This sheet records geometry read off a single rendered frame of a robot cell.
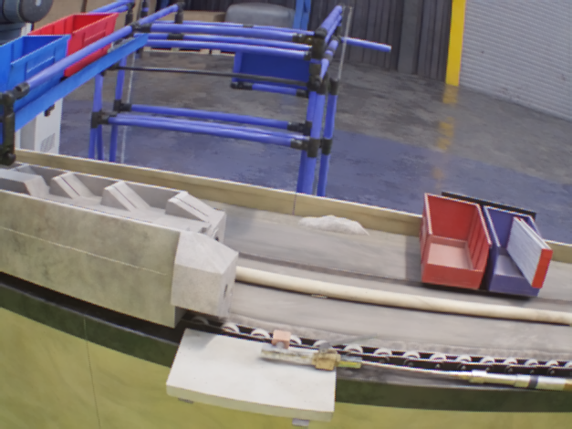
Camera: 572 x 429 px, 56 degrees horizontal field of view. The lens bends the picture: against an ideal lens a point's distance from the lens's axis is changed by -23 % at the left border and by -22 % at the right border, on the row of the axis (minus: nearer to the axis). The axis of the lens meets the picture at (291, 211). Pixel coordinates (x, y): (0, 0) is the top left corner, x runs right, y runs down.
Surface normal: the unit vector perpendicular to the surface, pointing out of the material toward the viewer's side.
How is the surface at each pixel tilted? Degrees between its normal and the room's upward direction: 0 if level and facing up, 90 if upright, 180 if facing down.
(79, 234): 80
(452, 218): 88
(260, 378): 0
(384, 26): 90
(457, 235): 88
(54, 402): 90
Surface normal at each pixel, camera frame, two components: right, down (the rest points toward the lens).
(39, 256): -0.11, 0.18
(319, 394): 0.13, -0.92
